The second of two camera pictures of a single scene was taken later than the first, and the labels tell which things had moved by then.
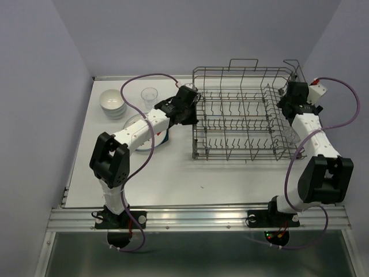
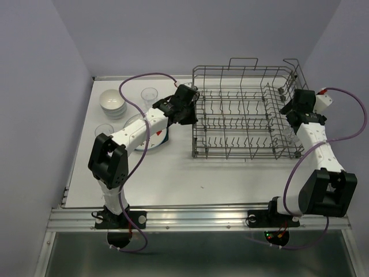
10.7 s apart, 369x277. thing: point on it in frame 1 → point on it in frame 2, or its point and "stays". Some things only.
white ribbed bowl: [113, 106] stays
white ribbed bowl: [113, 109] stays
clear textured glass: [282, 122] → [105, 128]
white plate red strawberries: [158, 139] stays
